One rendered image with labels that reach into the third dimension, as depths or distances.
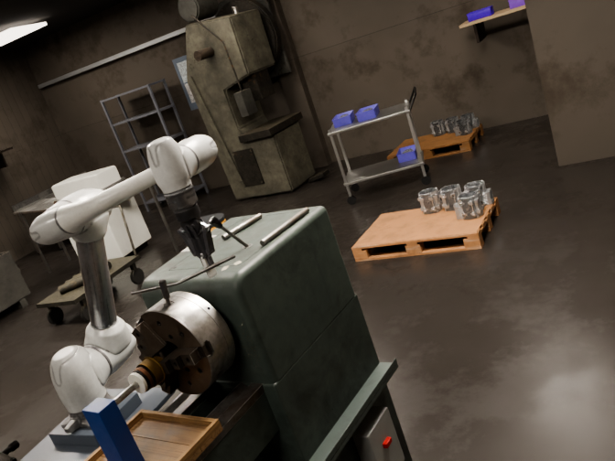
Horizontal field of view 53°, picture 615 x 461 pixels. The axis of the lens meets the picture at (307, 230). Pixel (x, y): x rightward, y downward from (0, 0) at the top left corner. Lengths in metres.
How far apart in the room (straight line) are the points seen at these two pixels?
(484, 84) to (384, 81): 1.29
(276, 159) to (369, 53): 1.86
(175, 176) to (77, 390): 0.99
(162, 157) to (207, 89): 6.51
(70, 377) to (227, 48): 6.00
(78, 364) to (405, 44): 6.62
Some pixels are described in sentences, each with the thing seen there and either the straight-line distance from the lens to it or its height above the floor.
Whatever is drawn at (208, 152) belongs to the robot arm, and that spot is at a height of 1.62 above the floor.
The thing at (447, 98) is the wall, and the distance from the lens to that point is 8.30.
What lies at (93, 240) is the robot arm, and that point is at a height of 1.43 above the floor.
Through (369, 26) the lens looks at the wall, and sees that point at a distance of 8.41.
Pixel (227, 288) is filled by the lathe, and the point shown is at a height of 1.22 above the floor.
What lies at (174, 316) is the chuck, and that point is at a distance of 1.93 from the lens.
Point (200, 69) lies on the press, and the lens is 8.30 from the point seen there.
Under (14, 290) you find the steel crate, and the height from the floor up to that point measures 0.24.
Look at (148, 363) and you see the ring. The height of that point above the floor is 1.12.
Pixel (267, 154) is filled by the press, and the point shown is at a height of 0.57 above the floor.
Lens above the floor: 1.87
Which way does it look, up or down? 17 degrees down
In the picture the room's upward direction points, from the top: 19 degrees counter-clockwise
